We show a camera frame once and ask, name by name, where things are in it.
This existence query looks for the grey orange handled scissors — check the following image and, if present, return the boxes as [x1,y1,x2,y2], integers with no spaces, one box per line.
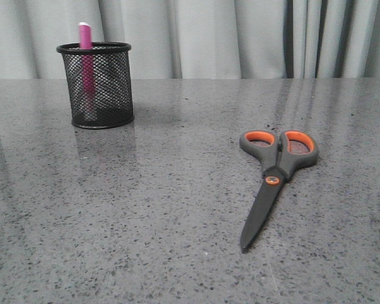
[239,130,319,253]

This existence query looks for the magenta pen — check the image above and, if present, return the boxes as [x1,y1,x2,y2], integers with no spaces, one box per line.
[79,22,97,121]

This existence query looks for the black mesh pen holder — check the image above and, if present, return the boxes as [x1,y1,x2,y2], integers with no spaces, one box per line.
[56,42,134,129]

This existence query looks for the grey curtain backdrop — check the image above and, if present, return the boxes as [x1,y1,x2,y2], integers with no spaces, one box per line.
[0,1,380,79]

